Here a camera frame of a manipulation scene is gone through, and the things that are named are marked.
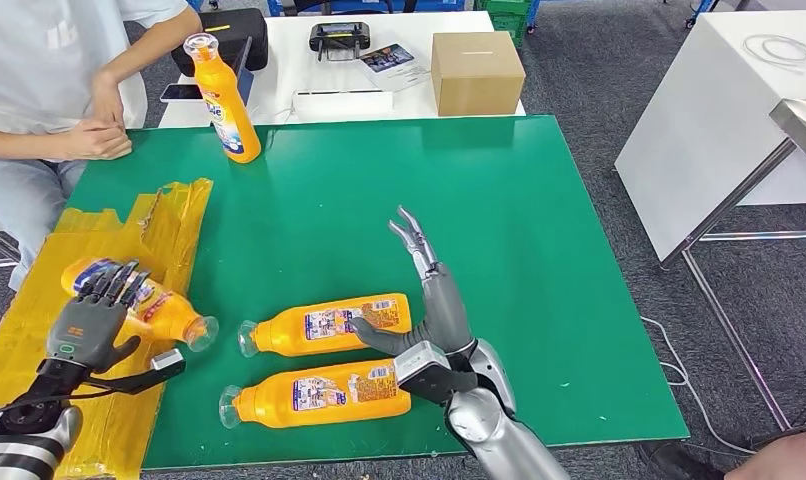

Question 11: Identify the black carry case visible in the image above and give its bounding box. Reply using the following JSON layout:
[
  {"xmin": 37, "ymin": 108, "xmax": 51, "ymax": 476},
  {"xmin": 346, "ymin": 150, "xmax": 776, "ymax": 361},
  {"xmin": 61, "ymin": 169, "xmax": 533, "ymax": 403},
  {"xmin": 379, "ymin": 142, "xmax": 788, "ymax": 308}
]
[{"xmin": 171, "ymin": 8, "xmax": 270, "ymax": 79}]

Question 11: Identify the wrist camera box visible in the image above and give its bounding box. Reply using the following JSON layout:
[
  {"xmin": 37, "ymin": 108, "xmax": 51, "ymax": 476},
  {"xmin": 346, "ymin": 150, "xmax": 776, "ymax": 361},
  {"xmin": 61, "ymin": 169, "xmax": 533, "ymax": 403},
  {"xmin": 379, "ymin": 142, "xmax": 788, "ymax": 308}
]
[
  {"xmin": 394, "ymin": 341, "xmax": 480, "ymax": 407},
  {"xmin": 88, "ymin": 349, "xmax": 187, "ymax": 397}
]

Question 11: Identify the white floor cable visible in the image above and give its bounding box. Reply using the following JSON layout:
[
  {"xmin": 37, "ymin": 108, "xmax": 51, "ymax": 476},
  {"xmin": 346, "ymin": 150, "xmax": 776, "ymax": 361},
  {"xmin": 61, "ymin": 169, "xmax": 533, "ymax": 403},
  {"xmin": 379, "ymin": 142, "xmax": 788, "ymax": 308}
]
[{"xmin": 638, "ymin": 316, "xmax": 759, "ymax": 456}]

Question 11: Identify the black office chair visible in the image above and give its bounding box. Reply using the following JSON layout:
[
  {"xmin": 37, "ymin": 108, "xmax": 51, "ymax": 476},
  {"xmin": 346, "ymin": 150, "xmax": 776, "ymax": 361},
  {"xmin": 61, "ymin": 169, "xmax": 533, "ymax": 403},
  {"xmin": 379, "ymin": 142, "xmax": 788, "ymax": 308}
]
[{"xmin": 290, "ymin": 0, "xmax": 396, "ymax": 16}]

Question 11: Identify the black remote controller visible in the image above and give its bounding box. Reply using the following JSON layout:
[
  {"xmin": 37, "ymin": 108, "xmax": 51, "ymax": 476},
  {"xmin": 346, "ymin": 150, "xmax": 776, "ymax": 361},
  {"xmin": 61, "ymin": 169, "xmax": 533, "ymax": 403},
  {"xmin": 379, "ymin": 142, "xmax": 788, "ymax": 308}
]
[{"xmin": 308, "ymin": 22, "xmax": 371, "ymax": 64}]

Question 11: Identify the yellow taped cardboard sheet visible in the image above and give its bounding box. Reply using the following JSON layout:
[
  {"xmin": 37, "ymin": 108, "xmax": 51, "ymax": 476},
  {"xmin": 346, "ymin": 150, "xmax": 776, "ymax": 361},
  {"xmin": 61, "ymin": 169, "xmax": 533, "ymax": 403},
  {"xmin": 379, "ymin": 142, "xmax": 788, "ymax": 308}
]
[{"xmin": 0, "ymin": 177, "xmax": 213, "ymax": 480}]

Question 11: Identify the white desk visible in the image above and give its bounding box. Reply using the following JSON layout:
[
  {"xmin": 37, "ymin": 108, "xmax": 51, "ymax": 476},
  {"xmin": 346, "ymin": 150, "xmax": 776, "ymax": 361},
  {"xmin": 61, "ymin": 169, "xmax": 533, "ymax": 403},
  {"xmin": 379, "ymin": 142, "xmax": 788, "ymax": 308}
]
[{"xmin": 157, "ymin": 11, "xmax": 527, "ymax": 130}]

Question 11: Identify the blue trolley leg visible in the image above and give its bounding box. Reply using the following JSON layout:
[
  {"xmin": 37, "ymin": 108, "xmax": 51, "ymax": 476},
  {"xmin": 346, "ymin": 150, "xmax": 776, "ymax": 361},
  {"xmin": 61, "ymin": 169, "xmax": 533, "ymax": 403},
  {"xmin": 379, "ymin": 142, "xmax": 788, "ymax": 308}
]
[{"xmin": 685, "ymin": 0, "xmax": 717, "ymax": 30}]

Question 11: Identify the white flat box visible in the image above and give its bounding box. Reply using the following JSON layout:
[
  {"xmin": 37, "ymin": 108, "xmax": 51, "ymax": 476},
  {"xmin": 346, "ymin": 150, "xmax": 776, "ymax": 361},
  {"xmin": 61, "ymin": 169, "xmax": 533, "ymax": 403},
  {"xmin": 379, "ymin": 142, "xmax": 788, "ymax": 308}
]
[{"xmin": 290, "ymin": 90, "xmax": 394, "ymax": 126}]

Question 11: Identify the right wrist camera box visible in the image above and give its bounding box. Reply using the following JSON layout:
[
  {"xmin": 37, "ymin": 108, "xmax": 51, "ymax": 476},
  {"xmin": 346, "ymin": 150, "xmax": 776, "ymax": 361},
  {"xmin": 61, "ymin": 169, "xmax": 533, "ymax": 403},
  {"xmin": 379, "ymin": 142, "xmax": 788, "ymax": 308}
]
[{"xmin": 394, "ymin": 341, "xmax": 480, "ymax": 407}]

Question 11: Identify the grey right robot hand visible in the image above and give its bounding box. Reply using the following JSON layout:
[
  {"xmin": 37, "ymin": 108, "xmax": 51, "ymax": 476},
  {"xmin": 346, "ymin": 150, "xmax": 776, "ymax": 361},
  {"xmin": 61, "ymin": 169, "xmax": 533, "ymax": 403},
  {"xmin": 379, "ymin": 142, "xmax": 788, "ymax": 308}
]
[{"xmin": 347, "ymin": 205, "xmax": 477, "ymax": 359}]

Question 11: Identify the printed booklet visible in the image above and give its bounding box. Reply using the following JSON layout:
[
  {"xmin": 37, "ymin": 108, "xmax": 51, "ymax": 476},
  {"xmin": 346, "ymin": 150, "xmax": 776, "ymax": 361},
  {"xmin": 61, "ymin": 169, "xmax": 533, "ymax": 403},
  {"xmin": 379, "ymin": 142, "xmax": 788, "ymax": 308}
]
[{"xmin": 358, "ymin": 43, "xmax": 432, "ymax": 94}]

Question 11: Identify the dark blue tablet folio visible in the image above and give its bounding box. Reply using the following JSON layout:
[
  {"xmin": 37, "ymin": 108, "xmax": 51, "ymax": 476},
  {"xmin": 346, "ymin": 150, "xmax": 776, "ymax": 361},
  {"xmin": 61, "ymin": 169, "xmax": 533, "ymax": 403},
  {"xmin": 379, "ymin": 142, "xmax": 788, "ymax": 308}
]
[{"xmin": 233, "ymin": 36, "xmax": 255, "ymax": 107}]

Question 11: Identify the black smartphone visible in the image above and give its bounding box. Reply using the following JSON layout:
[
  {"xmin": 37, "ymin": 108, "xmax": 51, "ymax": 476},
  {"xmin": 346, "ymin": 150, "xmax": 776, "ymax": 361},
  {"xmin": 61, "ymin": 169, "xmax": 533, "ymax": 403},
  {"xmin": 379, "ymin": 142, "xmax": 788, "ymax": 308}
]
[{"xmin": 159, "ymin": 84, "xmax": 204, "ymax": 105}]

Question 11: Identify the white square table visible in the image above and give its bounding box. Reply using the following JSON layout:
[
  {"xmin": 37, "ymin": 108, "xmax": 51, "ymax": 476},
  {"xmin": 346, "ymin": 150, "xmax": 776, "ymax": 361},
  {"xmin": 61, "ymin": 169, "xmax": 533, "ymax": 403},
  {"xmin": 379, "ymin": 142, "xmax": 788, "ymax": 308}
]
[{"xmin": 614, "ymin": 9, "xmax": 806, "ymax": 263}]

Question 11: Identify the person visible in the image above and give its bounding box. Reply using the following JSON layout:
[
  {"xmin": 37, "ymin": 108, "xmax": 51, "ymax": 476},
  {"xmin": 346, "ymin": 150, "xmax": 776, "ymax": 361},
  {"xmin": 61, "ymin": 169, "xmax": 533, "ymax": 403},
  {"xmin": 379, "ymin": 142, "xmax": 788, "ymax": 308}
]
[
  {"xmin": 638, "ymin": 425, "xmax": 806, "ymax": 480},
  {"xmin": 0, "ymin": 0, "xmax": 204, "ymax": 293}
]

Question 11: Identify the coiled clear cable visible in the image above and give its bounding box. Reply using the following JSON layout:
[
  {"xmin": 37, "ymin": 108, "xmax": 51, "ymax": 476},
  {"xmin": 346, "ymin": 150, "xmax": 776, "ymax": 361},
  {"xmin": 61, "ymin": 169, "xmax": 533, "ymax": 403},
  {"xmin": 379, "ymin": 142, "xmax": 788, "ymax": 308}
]
[{"xmin": 742, "ymin": 34, "xmax": 806, "ymax": 75}]

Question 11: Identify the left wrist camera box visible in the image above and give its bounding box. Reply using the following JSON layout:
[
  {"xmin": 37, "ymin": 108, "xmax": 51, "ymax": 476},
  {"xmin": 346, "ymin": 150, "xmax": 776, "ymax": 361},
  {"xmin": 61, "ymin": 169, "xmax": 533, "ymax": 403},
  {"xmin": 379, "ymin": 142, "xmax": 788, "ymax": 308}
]
[{"xmin": 88, "ymin": 349, "xmax": 187, "ymax": 397}]

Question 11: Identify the stainless steel table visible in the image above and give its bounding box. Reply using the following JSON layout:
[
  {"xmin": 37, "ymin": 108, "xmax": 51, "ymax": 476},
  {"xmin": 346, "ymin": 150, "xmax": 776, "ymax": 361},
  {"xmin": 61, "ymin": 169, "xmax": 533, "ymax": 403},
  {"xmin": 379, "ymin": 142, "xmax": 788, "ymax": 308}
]
[{"xmin": 661, "ymin": 97, "xmax": 806, "ymax": 433}]

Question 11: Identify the green plastic crate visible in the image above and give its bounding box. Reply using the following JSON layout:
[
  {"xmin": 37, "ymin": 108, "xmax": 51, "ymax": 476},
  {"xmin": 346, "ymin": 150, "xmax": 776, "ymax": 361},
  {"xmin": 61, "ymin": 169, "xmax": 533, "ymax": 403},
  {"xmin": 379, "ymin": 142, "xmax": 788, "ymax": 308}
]
[{"xmin": 474, "ymin": 0, "xmax": 535, "ymax": 49}]

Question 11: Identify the orange detergent bottle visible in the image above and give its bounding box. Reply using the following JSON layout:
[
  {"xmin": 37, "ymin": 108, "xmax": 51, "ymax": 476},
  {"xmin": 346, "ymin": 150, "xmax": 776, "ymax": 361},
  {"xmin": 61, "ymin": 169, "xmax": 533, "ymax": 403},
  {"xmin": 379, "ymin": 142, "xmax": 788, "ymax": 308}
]
[
  {"xmin": 60, "ymin": 256, "xmax": 220, "ymax": 354},
  {"xmin": 237, "ymin": 293, "xmax": 414, "ymax": 359},
  {"xmin": 218, "ymin": 358, "xmax": 412, "ymax": 431},
  {"xmin": 182, "ymin": 33, "xmax": 263, "ymax": 166}
]

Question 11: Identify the brown cardboard box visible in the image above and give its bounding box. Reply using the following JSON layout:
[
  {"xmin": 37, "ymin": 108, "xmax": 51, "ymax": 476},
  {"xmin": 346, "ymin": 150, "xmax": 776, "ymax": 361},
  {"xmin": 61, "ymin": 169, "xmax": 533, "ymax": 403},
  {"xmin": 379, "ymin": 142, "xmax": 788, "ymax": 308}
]
[{"xmin": 430, "ymin": 31, "xmax": 527, "ymax": 119}]

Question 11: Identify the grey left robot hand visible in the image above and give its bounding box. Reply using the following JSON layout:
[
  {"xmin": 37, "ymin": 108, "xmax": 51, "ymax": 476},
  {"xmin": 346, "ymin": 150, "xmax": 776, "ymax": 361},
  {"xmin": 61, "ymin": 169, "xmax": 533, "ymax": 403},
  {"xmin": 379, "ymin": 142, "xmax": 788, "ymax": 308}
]
[{"xmin": 45, "ymin": 260, "xmax": 153, "ymax": 376}]

